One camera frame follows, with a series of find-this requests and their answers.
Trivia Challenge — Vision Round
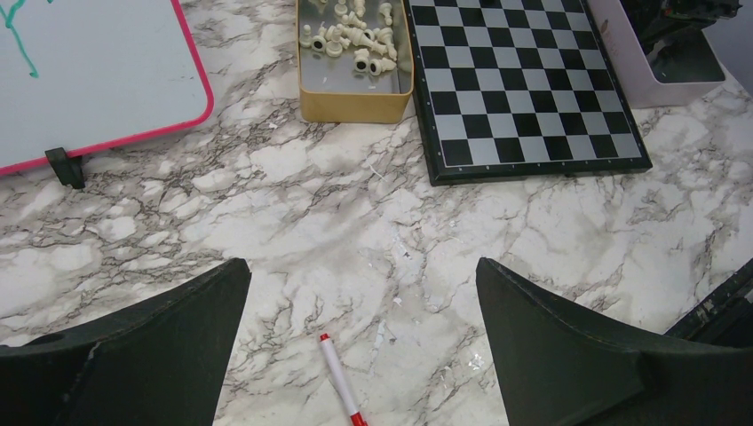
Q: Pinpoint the pile of white chess pieces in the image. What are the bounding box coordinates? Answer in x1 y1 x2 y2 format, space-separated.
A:
297 0 400 77

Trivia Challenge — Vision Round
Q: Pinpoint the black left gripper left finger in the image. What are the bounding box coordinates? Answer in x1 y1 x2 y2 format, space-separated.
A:
1 258 251 425

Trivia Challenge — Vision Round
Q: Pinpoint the black and silver chessboard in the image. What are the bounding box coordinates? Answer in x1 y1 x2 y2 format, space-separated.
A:
405 0 652 186

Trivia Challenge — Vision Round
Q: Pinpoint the white and red marker pen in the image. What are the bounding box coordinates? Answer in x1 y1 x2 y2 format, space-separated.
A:
320 334 369 426

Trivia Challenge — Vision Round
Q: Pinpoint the black whiteboard foot clip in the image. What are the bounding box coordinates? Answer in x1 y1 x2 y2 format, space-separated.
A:
45 147 85 189

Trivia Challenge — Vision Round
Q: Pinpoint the pink tin tray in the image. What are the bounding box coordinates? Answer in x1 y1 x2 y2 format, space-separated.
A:
587 1 727 108

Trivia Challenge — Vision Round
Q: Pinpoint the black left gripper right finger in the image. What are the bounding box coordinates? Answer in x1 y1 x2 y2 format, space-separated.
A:
476 258 752 425

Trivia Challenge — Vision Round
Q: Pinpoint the pink framed whiteboard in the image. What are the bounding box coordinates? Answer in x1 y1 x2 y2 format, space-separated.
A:
1 1 214 174

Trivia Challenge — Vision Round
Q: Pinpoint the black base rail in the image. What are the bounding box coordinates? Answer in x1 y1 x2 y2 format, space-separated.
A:
663 273 752 354

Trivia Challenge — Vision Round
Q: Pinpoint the gold tin tray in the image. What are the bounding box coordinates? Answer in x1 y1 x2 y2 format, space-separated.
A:
296 1 416 123

